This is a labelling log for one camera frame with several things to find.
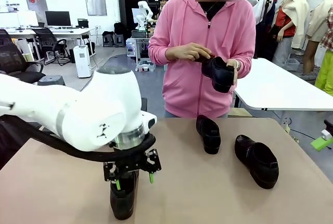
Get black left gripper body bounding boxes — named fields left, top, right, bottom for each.
left=114, top=151, right=149, bottom=177

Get black leather shoe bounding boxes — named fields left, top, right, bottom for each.
left=109, top=171, right=139, bottom=221
left=195, top=114, right=222, bottom=155
left=234, top=134, right=280, bottom=190
left=201, top=56, right=237, bottom=94

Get person's right forearm pink sleeve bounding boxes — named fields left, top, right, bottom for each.
left=148, top=37, right=181, bottom=65

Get person's left forearm pink sleeve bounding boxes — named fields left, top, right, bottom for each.
left=235, top=49, right=257, bottom=80

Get person's left hand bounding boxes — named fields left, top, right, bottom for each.
left=225, top=58, right=239, bottom=86

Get person's right hand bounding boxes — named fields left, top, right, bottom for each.
left=172, top=42, right=212, bottom=61

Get lime green trousers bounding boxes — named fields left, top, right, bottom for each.
left=314, top=49, right=333, bottom=96

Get white table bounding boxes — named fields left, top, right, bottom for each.
left=233, top=58, right=333, bottom=111

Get person in pink hoodie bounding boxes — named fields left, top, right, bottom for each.
left=148, top=0, right=257, bottom=118

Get grey plastic stool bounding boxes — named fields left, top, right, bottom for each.
left=37, top=75, right=66, bottom=87

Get white air purifier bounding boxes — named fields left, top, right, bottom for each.
left=73, top=45, right=93, bottom=79

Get mannequin in beige coat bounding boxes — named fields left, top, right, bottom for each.
left=302, top=0, right=333, bottom=77

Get small black stool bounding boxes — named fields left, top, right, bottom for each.
left=101, top=33, right=116, bottom=48
left=114, top=34, right=126, bottom=48

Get mannequin in red top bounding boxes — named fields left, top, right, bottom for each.
left=271, top=0, right=311, bottom=69

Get black backpack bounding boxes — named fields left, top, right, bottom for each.
left=113, top=21, right=129, bottom=36

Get mannequin in white navy jacket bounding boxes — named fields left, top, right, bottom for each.
left=253, top=0, right=278, bottom=59

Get black mesh office chair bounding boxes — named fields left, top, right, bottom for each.
left=0, top=43, right=46, bottom=85
left=33, top=28, right=71, bottom=67

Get white office desk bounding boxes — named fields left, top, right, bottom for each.
left=4, top=27, right=96, bottom=61

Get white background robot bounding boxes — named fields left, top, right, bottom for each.
left=137, top=0, right=155, bottom=31

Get black computer monitor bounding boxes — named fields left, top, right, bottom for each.
left=45, top=11, right=72, bottom=28

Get silver cross necklace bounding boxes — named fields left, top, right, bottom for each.
left=204, top=2, right=217, bottom=16

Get silver wall panel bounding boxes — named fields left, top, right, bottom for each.
left=83, top=0, right=108, bottom=17

